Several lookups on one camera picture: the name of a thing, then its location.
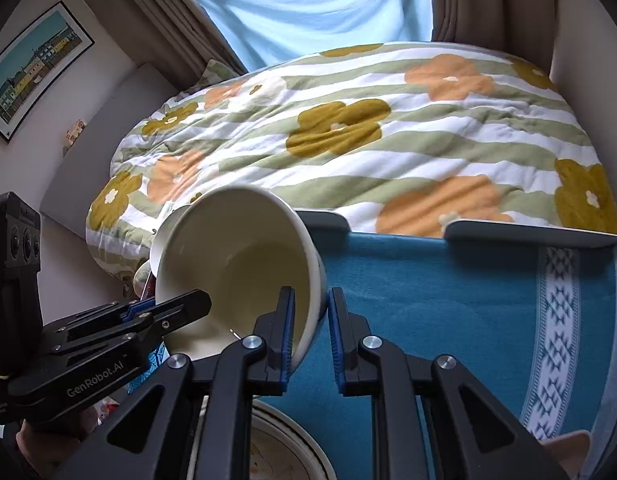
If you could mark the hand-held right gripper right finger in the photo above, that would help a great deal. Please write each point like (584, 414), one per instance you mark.
(336, 340)

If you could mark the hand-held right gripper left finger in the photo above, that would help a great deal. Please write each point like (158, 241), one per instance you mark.
(287, 330)

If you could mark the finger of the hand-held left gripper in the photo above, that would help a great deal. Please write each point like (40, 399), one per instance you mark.
(178, 310)
(136, 310)

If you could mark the cream ceramic bowl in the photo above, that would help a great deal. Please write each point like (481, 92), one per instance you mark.
(238, 260)

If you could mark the cartoon print plate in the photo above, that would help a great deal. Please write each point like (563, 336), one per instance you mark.
(288, 440)

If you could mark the person's left hand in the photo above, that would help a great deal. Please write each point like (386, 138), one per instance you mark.
(53, 440)

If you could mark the blue patterned tablecloth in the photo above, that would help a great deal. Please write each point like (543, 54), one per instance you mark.
(438, 310)

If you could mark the grey padded headboard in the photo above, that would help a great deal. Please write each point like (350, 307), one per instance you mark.
(113, 150)

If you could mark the floral striped duvet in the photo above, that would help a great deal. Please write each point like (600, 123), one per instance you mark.
(388, 150)

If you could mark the green checked pillow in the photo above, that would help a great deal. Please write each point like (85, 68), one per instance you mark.
(213, 75)

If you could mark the peach coloured object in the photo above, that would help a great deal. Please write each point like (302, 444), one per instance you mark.
(566, 452)

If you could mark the framed townscape picture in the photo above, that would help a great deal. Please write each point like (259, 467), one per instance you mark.
(33, 75)

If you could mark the brown curtain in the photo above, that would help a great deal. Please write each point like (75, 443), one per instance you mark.
(163, 5)
(488, 10)

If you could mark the light blue window cloth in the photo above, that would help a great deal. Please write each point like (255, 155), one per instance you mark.
(313, 10)

